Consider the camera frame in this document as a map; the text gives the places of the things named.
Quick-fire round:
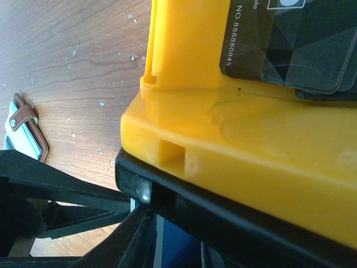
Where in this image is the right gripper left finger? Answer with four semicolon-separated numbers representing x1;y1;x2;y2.
1;150;156;267

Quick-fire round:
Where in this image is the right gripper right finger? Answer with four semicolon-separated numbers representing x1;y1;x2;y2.
201;243;334;267

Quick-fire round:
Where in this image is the brown leather card holder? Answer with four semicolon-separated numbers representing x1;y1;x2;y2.
3;93;49;162

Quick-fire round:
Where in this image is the blue credit card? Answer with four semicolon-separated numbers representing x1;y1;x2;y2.
153;215;201;267

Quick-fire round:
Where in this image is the black yellow card tray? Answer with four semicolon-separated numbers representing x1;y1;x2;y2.
115;1;356;267

